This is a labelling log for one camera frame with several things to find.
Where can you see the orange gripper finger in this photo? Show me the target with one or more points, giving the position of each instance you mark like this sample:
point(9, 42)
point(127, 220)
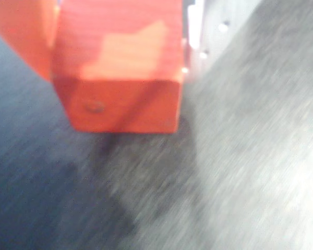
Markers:
point(21, 28)

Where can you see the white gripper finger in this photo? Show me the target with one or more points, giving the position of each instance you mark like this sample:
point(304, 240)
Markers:
point(214, 31)

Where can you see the red cube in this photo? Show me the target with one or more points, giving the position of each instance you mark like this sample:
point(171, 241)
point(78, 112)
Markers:
point(125, 78)

